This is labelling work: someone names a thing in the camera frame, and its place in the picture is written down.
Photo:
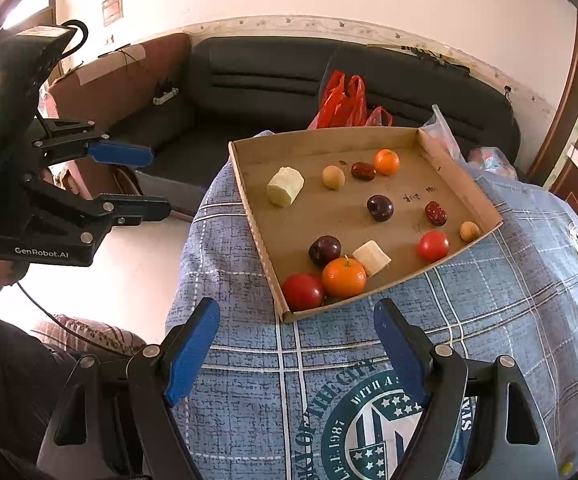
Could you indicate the large peeled banana piece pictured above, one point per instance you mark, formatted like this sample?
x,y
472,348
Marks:
x,y
285,186

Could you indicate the small wall poster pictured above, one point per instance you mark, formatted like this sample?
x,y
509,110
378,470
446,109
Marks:
x,y
112,8

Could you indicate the red plastic bag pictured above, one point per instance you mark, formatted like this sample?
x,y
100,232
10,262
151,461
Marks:
x,y
341,100
379,117

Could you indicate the dark red date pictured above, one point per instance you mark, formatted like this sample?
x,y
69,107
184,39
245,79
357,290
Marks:
x,y
435,213
364,170

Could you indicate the tan longan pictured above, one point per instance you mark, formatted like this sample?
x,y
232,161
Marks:
x,y
469,231
333,177

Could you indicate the clear plastic bag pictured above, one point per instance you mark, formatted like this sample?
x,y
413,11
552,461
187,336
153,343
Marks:
x,y
491,160
441,132

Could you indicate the person's left forearm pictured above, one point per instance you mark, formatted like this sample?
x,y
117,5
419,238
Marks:
x,y
4,385

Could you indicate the red tomato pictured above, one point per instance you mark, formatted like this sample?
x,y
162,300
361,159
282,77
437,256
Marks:
x,y
433,246
303,291

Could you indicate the shallow cardboard box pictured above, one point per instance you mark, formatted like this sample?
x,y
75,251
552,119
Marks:
x,y
329,215

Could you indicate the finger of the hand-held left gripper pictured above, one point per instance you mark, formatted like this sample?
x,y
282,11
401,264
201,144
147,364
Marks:
x,y
139,209
119,154

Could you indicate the orange mandarin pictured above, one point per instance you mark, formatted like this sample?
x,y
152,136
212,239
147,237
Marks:
x,y
387,161
344,276

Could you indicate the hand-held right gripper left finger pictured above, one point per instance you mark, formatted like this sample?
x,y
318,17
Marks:
x,y
194,350

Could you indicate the beige cube block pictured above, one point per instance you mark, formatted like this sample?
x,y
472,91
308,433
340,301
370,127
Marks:
x,y
371,258

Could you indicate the blue plaid tablecloth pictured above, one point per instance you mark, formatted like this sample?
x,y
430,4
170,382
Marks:
x,y
494,310

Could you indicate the dark purple plum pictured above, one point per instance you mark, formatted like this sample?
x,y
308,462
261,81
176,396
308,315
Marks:
x,y
380,208
325,250

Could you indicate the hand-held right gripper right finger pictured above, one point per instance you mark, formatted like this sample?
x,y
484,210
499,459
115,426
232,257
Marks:
x,y
399,350

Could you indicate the white power strip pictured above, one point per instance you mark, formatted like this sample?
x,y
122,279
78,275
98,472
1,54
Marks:
x,y
165,96

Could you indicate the black sofa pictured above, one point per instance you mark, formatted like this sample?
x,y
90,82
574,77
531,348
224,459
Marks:
x,y
269,75

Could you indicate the plaid cushion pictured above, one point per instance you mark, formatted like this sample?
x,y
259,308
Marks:
x,y
94,335

